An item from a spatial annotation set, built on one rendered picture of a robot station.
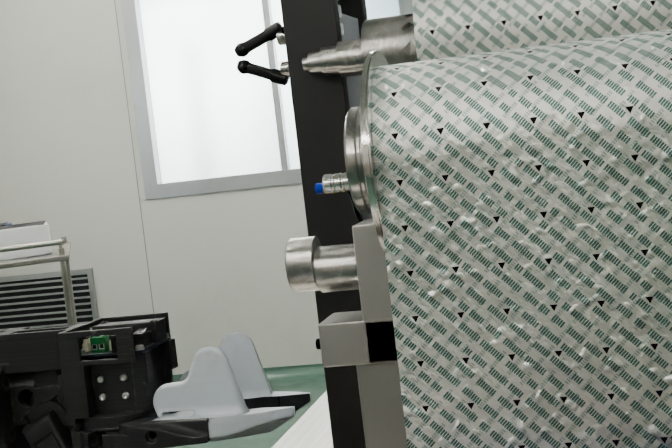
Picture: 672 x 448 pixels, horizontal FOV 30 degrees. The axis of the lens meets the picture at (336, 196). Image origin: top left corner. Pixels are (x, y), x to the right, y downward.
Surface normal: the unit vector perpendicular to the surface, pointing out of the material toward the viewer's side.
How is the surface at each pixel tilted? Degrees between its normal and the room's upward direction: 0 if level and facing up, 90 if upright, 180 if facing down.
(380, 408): 90
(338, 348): 90
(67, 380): 89
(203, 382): 88
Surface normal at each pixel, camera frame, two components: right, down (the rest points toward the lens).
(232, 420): 0.02, 0.03
